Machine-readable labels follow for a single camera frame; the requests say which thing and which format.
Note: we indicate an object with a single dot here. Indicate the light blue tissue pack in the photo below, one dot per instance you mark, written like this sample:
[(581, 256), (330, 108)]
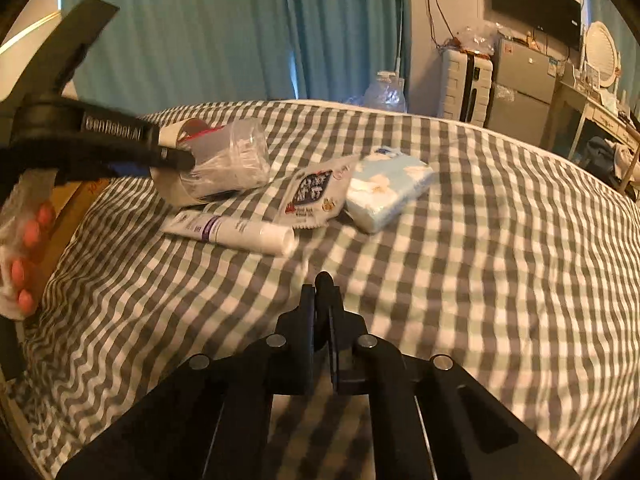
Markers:
[(385, 185)]

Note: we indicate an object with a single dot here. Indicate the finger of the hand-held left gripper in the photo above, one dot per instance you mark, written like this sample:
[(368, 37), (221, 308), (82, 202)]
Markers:
[(100, 167), (130, 135)]

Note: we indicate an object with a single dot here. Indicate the dark object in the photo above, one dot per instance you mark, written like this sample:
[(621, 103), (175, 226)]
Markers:
[(10, 350)]

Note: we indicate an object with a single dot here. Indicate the person's left hand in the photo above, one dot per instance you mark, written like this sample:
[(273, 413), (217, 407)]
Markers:
[(20, 280)]

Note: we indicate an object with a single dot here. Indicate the white suitcase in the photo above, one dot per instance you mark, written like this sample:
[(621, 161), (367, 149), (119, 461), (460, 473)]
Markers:
[(460, 85)]

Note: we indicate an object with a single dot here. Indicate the grey refrigerator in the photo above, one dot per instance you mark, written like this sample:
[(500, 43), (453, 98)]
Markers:
[(520, 85)]

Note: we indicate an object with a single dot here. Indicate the white oval mirror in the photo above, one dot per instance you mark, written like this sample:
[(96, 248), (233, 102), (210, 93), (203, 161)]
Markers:
[(600, 55)]

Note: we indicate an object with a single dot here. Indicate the clear plastic water bottle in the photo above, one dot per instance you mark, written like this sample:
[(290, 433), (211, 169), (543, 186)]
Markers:
[(385, 92)]

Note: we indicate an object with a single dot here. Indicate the white desk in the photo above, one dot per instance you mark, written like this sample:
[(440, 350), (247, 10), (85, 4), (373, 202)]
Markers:
[(600, 110)]

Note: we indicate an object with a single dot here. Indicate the clear cotton swab container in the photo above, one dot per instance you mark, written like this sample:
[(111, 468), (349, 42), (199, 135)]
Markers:
[(225, 160)]

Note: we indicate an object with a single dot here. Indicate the white tube with purple label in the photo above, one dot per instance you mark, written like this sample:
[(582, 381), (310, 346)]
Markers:
[(235, 232)]

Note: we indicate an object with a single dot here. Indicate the white printed snack packet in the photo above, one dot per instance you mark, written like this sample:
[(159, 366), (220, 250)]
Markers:
[(310, 190)]

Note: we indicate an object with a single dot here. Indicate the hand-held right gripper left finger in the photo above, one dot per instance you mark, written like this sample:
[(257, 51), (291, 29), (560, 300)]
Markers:
[(300, 330)]

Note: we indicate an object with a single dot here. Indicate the brown cardboard box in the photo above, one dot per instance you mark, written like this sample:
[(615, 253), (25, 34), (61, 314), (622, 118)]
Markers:
[(75, 200)]

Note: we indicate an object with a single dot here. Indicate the clear plastic bag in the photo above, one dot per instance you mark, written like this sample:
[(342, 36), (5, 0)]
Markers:
[(477, 37)]

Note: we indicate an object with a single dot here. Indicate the teal curtain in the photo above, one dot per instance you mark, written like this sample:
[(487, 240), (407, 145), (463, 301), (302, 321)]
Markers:
[(200, 25)]

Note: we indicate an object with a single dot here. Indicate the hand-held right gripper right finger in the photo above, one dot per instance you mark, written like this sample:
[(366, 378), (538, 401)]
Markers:
[(340, 330)]

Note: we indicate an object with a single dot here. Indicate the pile of clothes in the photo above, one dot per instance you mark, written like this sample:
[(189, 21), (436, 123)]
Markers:
[(605, 160)]

